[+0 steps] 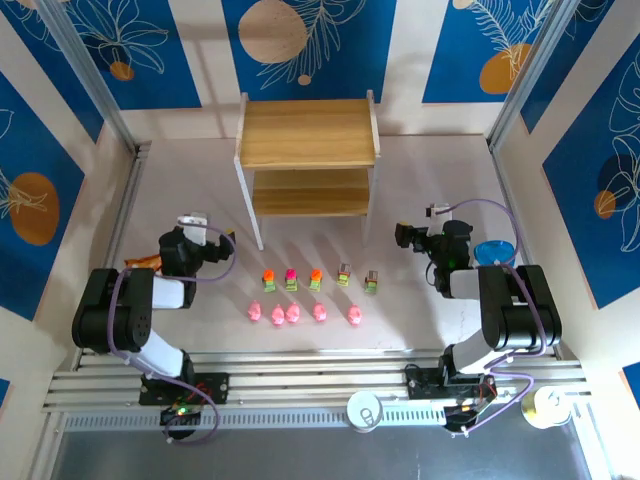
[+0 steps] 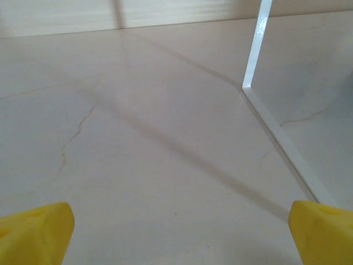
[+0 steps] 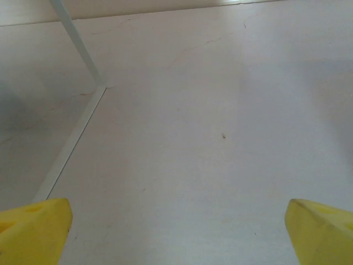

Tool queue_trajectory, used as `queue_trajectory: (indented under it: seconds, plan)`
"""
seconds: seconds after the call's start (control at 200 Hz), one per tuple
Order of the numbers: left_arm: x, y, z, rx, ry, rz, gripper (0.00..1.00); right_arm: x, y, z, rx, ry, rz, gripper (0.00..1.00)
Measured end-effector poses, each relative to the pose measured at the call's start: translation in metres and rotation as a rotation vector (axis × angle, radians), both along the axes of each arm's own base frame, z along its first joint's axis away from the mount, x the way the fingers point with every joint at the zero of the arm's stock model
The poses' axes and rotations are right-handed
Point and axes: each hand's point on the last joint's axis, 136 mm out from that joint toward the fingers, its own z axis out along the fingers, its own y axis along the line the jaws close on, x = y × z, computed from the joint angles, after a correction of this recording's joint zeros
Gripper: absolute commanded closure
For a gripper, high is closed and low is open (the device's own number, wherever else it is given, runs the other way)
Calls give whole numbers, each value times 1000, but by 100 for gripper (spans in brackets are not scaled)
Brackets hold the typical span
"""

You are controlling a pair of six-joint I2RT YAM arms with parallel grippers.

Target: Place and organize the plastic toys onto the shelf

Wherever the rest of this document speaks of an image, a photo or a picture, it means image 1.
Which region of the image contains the orange snack chips bag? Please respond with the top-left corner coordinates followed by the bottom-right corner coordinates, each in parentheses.
top-left (123, 253), bottom-right (164, 272)

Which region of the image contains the blue bowl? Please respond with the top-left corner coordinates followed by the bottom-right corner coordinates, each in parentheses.
top-left (473, 240), bottom-right (519, 267)

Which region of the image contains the black controller board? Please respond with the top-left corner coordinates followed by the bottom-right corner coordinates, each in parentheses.
top-left (441, 384), bottom-right (497, 437)
top-left (159, 403), bottom-right (204, 428)

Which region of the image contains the silver pull tab can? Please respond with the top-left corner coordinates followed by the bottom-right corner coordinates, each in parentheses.
top-left (346, 390), bottom-right (386, 432)

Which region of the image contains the yellowish white can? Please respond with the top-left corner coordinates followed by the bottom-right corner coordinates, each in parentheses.
top-left (520, 385), bottom-right (574, 430)

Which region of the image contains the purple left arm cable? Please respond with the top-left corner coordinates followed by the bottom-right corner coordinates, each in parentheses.
top-left (107, 224), bottom-right (238, 447)

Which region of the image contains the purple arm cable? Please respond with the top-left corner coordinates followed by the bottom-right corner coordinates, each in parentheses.
top-left (436, 198), bottom-right (537, 437)
top-left (107, 224), bottom-right (238, 447)

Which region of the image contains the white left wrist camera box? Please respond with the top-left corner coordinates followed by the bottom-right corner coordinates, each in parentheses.
top-left (177, 211), bottom-right (210, 246)

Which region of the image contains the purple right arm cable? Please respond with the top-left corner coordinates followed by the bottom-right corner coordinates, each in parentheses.
top-left (436, 198), bottom-right (537, 437)

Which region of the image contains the wooden shelf white frame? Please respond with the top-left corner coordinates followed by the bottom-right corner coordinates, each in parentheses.
top-left (233, 89), bottom-right (383, 251)

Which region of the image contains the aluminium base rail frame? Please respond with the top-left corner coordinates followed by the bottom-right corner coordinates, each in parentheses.
top-left (42, 348), bottom-right (589, 434)

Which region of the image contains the grey slotted cable duct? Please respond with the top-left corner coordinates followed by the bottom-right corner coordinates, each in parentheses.
top-left (63, 406), bottom-right (451, 432)

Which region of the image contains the aluminium corner post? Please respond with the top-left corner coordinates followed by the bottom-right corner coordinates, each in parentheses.
top-left (36, 0), bottom-right (152, 157)
top-left (486, 0), bottom-right (587, 152)

